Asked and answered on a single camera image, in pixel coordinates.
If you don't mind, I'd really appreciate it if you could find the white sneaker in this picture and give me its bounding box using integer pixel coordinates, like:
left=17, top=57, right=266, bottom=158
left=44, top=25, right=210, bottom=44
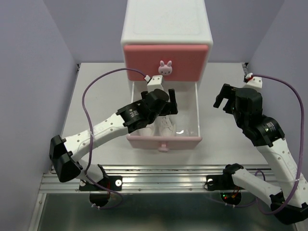
left=158, top=115, right=177, bottom=137
left=139, top=123, right=156, bottom=136

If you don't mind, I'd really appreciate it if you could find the light pink drawer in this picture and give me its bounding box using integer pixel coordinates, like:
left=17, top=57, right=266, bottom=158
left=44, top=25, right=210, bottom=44
left=127, top=81, right=202, bottom=153

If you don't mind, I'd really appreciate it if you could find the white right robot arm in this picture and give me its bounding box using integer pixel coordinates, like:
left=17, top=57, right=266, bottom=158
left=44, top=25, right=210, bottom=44
left=206, top=84, right=308, bottom=225

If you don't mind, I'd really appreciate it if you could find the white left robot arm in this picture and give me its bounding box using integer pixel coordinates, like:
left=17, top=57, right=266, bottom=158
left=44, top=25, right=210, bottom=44
left=49, top=89, right=178, bottom=190

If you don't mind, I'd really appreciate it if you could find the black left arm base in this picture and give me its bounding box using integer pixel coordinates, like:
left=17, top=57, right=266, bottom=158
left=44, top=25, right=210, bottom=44
left=79, top=176, right=123, bottom=192

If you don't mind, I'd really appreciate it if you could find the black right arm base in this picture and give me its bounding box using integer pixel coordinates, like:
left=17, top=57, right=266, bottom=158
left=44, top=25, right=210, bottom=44
left=203, top=173, right=238, bottom=192

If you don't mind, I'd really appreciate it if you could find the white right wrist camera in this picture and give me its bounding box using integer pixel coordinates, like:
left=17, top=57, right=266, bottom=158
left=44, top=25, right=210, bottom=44
left=243, top=73, right=263, bottom=91

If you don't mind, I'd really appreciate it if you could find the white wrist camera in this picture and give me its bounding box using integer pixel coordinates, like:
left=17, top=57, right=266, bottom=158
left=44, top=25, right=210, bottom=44
left=144, top=75, right=164, bottom=92
left=243, top=73, right=263, bottom=91

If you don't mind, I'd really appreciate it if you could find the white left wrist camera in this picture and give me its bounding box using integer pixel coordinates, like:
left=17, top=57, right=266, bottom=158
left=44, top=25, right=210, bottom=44
left=144, top=75, right=164, bottom=92

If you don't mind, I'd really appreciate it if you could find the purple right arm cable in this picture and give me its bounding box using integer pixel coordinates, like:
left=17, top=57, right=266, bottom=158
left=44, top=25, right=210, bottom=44
left=209, top=75, right=304, bottom=215

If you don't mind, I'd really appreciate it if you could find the aluminium mounting rail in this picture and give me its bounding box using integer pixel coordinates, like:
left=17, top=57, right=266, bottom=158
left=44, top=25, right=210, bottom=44
left=39, top=165, right=277, bottom=194

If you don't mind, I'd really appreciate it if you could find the white shoe cabinet frame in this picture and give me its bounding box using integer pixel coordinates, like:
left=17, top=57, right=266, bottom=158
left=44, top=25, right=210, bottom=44
left=121, top=0, right=213, bottom=79

